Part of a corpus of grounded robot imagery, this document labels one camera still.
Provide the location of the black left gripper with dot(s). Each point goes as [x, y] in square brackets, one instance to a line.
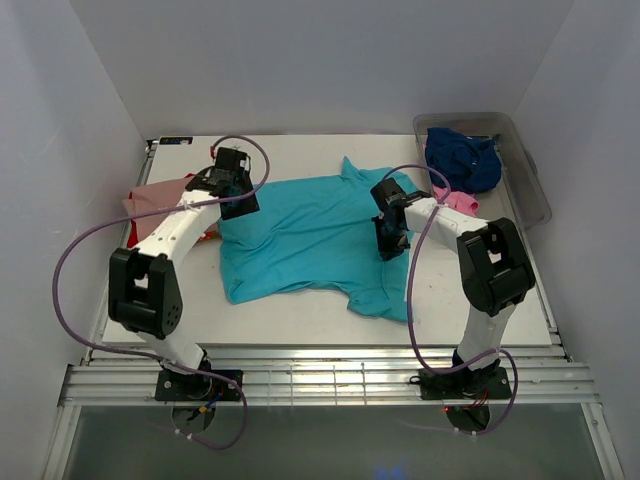
[239, 201]

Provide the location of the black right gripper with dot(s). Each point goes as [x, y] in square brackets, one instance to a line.
[388, 236]

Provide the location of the teal t-shirt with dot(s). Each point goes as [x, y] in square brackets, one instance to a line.
[315, 233]

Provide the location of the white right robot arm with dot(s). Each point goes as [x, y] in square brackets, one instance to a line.
[495, 270]

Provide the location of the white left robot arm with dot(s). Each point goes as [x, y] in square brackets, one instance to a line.
[143, 293]

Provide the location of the folded pink printed t-shirt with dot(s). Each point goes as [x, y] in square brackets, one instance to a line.
[155, 205]

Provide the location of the pink crumpled t-shirt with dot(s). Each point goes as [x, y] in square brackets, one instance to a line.
[459, 201]

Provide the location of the blue white label sticker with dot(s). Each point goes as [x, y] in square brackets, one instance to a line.
[175, 140]

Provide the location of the navy blue crumpled t-shirt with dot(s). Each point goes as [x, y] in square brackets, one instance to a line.
[469, 163]

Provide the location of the folded red t-shirt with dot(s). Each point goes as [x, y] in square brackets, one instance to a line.
[134, 235]

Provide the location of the clear plastic bin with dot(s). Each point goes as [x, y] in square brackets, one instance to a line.
[519, 194]

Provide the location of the aluminium frame rail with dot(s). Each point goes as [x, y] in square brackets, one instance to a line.
[292, 377]

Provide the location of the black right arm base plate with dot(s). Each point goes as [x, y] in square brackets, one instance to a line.
[464, 385]

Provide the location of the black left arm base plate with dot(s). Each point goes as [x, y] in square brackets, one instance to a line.
[174, 387]

